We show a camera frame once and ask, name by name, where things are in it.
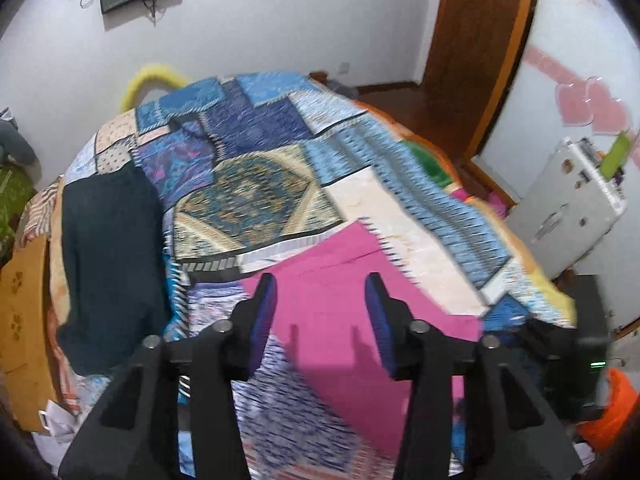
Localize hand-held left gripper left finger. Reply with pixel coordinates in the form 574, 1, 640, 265
59, 272, 278, 480

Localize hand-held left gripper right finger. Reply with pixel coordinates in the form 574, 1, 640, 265
364, 272, 583, 480

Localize pink pants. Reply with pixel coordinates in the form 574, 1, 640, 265
240, 220, 483, 461

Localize orange bag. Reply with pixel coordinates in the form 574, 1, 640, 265
575, 367, 638, 453

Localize white bedside cabinet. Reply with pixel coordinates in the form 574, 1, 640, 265
505, 137, 628, 281

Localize patchwork printed blanket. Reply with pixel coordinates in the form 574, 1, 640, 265
60, 71, 576, 480

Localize green cloth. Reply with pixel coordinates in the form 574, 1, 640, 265
402, 140, 453, 188

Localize black garment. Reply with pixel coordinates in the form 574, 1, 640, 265
56, 162, 173, 376

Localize green bottle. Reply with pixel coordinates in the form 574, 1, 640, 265
600, 130, 633, 181

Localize pile of papers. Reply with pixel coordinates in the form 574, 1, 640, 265
30, 400, 86, 461

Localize wooden lap desk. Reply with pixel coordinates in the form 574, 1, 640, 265
0, 232, 66, 433

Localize orange striped bed sheet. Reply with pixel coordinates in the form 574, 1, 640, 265
15, 180, 73, 411

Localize yellow foam tube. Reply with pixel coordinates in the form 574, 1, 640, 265
119, 63, 190, 111

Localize brown wooden door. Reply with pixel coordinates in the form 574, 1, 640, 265
422, 0, 543, 161

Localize white heart-print wardrobe door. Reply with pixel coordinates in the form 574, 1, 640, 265
470, 0, 640, 281

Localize grey curved cushion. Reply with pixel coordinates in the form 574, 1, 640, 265
0, 117, 38, 166

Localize black monitor cable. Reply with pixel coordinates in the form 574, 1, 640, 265
142, 0, 167, 25

